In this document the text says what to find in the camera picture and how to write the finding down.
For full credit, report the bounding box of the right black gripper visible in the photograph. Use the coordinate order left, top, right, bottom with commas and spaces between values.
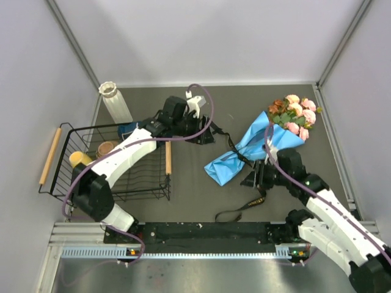
240, 157, 291, 189

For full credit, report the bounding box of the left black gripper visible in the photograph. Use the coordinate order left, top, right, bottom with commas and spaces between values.
172, 111, 214, 145

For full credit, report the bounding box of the blue wrapping paper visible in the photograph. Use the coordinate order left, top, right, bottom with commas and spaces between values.
204, 112, 304, 186

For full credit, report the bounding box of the black ribbon gold lettering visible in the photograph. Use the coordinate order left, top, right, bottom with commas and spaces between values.
210, 123, 266, 222

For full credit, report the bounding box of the pink and brown flower bouquet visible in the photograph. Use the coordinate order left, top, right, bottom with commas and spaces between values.
267, 94, 323, 141

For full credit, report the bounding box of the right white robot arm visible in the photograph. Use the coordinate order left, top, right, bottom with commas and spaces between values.
254, 146, 390, 292

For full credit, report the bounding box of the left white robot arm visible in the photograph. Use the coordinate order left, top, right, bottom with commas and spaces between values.
67, 96, 210, 242

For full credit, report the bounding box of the white ribbed ceramic vase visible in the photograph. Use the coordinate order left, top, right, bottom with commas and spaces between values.
98, 81, 133, 124

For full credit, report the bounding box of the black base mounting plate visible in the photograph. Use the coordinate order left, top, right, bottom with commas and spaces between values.
103, 222, 294, 254

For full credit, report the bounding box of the blue leaf-pattern plate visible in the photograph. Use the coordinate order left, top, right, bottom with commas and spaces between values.
117, 121, 139, 141

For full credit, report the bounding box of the brown ceramic bowl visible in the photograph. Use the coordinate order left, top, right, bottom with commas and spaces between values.
95, 140, 119, 159

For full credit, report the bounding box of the yellow cup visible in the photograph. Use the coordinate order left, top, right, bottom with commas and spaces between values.
68, 151, 93, 168

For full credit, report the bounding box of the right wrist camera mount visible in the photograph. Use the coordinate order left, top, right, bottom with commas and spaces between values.
265, 145, 279, 164

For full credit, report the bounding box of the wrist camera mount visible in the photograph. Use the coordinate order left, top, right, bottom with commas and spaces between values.
185, 90, 206, 118
265, 145, 279, 164

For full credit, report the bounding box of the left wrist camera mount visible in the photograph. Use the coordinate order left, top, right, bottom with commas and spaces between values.
185, 90, 206, 118

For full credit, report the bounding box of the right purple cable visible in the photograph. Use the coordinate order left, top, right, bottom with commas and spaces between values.
264, 124, 391, 266

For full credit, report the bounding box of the purple cable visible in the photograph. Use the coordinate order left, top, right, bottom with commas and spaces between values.
264, 124, 391, 266
62, 84, 214, 266

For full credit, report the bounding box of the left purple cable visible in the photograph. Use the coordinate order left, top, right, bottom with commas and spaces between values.
62, 84, 214, 266

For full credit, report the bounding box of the black wire dish basket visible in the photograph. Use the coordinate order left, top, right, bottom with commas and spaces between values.
47, 123, 172, 212

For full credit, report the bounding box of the aluminium slotted rail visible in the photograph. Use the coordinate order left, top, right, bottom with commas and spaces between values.
48, 222, 379, 260

